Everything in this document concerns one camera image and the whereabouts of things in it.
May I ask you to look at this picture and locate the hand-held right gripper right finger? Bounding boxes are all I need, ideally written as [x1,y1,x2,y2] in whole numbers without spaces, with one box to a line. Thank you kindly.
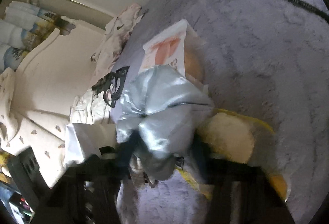
[190,137,296,224]

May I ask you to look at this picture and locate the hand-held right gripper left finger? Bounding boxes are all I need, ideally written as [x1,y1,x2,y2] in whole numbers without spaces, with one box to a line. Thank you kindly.
[31,134,139,224]

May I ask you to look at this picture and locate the yellow bread package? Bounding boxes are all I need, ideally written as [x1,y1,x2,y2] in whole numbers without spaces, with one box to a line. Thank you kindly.
[180,108,291,201]

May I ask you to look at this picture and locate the white paper bag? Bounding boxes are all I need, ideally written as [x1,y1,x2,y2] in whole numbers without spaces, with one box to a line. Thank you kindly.
[64,122,119,165]

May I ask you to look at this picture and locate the silver foil bag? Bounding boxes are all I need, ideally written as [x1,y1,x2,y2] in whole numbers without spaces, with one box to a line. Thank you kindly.
[116,65,215,181]

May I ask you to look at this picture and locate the cream printed pillow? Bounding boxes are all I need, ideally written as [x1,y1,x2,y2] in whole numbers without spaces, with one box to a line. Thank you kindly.
[0,111,67,188]

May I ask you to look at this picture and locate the white crumpled cloth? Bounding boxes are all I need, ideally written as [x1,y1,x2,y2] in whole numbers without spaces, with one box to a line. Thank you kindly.
[69,88,116,125]

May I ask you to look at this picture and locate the printed white cloth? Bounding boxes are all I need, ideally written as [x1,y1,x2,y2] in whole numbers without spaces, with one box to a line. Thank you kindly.
[0,67,18,142]

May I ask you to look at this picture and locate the cream bed headboard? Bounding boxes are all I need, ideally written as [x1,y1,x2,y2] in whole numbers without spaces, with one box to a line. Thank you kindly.
[13,0,116,188]

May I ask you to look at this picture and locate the white pink-print bread package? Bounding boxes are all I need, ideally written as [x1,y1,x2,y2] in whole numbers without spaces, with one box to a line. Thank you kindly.
[140,20,209,91]

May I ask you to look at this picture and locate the purple blanket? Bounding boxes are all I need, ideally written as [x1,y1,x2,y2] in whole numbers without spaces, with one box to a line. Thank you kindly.
[113,0,329,224]

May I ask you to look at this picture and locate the crumpled floral cloth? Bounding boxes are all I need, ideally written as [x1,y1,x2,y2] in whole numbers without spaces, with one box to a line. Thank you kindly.
[90,4,143,78]

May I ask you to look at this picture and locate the black bag straps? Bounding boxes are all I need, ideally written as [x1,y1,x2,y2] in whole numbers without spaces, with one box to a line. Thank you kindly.
[91,66,130,109]

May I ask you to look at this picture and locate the wall poster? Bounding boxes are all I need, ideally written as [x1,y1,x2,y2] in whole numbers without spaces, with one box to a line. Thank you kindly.
[0,0,62,73]

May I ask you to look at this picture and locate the black cable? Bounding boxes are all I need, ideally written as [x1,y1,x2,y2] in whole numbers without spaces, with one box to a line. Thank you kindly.
[278,0,329,21]

